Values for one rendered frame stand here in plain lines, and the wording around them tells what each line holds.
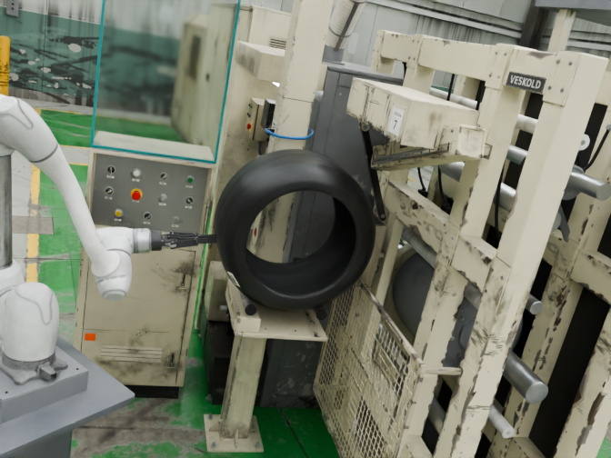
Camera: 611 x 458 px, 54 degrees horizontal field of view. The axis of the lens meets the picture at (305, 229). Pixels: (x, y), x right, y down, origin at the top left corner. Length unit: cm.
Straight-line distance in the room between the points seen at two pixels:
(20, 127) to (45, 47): 936
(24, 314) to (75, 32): 938
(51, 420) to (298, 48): 156
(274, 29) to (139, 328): 349
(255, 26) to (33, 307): 415
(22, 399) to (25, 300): 30
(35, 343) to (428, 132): 139
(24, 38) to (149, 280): 856
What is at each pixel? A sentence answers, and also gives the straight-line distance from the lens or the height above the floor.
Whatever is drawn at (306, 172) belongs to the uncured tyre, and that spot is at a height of 146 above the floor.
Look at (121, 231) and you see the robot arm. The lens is 220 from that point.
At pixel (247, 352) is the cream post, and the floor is 50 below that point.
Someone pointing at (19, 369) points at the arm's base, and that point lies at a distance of 211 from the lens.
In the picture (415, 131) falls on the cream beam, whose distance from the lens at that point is 193.
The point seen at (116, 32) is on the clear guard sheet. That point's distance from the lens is 271.
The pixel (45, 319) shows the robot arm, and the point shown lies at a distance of 204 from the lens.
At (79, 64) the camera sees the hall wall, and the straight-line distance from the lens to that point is 1123.
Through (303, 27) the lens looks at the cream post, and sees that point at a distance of 241.
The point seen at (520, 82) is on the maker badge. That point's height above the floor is 189.
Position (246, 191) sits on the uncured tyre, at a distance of 210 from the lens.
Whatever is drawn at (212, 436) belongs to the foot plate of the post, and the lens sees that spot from 308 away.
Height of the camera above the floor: 190
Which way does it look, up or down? 18 degrees down
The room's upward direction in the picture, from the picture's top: 12 degrees clockwise
